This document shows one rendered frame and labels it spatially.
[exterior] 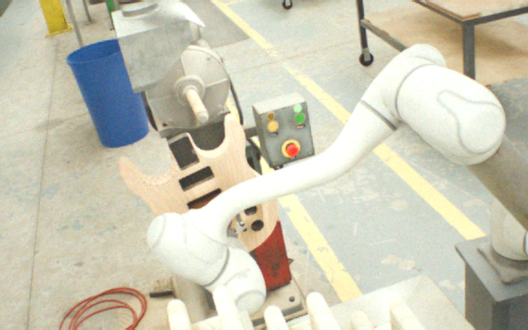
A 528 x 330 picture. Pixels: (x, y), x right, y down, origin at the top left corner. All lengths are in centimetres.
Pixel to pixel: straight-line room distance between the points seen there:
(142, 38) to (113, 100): 309
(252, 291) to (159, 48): 61
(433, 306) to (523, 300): 47
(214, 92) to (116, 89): 272
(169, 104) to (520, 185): 101
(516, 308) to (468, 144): 78
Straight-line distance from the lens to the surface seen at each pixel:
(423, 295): 139
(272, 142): 191
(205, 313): 240
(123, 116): 459
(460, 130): 109
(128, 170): 154
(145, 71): 147
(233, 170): 159
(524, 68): 385
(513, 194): 133
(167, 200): 159
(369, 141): 127
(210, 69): 180
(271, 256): 232
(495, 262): 181
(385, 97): 125
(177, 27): 145
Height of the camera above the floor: 187
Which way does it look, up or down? 29 degrees down
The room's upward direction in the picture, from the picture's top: 12 degrees counter-clockwise
